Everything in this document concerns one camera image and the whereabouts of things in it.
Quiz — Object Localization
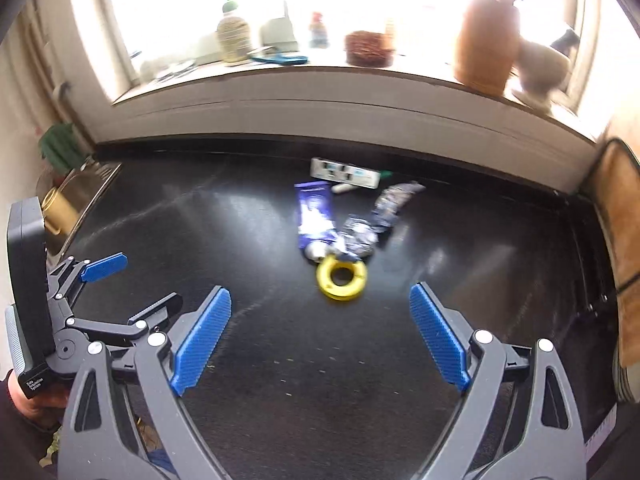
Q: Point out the steel kitchen sink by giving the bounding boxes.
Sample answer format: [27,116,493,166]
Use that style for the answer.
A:
[36,158,122,266]

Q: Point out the left hand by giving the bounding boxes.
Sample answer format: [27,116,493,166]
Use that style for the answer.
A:
[6,370,70,430]

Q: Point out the yellow cup in sink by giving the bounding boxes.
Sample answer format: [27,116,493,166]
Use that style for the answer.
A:
[41,188,79,236]

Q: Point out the green cloth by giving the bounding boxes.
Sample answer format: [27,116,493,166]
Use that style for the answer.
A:
[38,122,88,177]

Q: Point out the crumpled silver blue wrapper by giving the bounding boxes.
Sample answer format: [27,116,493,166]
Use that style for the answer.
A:
[301,181,425,263]

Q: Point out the blue foil wrapper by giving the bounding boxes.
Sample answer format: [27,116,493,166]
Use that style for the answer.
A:
[294,181,337,249]

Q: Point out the white power strip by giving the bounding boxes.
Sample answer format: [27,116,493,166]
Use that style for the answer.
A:
[310,157,381,188]

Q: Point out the clear drinking glasses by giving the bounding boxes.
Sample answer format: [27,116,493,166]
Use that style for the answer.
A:
[139,58,196,82]

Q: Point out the white sauce bottle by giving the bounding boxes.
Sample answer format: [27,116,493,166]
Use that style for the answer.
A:
[217,0,252,65]

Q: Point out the white stone mortar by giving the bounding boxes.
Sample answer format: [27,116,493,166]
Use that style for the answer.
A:
[511,27,580,114]

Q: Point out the wooden utensil holder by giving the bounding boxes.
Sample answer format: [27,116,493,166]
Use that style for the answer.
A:
[454,0,520,96]

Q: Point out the small spice bottle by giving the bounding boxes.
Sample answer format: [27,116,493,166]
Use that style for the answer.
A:
[309,12,329,49]

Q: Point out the jar of dried chili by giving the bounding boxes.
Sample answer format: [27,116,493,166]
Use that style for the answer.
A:
[345,30,394,68]

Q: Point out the black wire board rack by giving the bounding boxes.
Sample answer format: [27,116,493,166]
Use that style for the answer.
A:
[564,136,640,321]

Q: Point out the yellow tape ring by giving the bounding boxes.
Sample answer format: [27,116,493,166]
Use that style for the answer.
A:
[314,253,369,304]

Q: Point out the blue handled scissors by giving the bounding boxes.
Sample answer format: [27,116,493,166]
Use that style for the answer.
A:
[248,46,308,66]

